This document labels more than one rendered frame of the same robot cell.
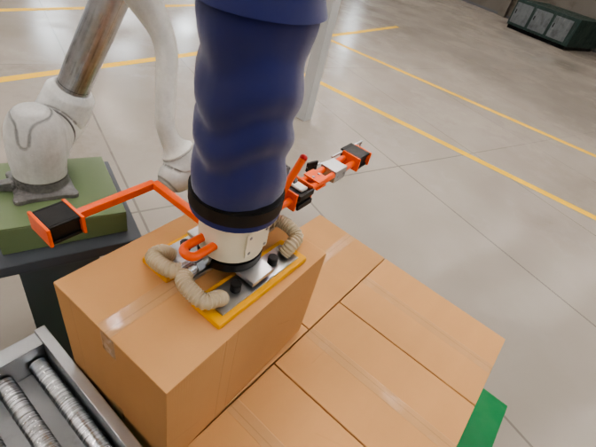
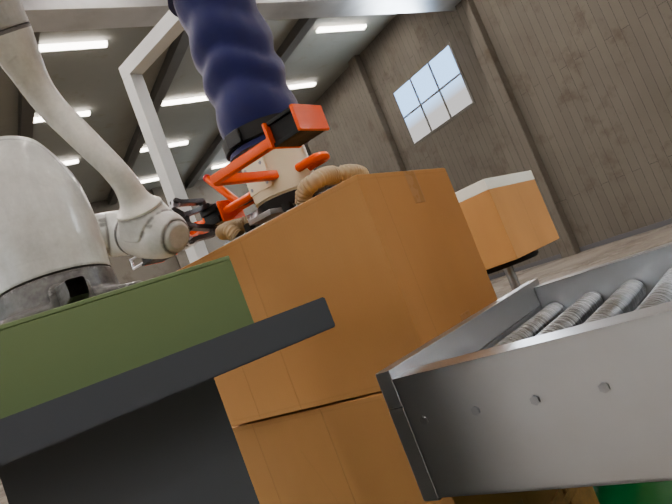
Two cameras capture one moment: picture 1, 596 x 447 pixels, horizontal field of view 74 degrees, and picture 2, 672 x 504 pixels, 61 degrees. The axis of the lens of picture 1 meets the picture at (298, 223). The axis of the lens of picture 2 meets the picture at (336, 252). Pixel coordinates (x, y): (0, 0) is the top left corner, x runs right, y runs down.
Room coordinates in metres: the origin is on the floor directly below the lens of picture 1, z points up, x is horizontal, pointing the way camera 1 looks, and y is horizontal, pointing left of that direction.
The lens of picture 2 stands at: (0.47, 1.55, 0.74)
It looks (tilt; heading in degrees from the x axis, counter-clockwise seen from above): 5 degrees up; 279
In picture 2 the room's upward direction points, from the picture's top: 21 degrees counter-clockwise
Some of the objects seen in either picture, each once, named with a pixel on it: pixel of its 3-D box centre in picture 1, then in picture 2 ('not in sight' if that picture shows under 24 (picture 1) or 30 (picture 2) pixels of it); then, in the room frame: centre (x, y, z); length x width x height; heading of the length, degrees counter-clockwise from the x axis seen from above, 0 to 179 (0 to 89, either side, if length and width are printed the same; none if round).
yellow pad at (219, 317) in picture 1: (254, 275); not in sight; (0.72, 0.07, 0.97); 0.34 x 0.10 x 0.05; 151
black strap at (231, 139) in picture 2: (236, 190); (265, 138); (0.76, 0.16, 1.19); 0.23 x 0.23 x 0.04
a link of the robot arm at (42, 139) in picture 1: (36, 139); (22, 217); (0.99, 0.85, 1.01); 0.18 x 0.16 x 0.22; 15
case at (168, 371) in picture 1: (203, 310); (335, 297); (0.74, 0.20, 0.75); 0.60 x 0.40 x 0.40; 153
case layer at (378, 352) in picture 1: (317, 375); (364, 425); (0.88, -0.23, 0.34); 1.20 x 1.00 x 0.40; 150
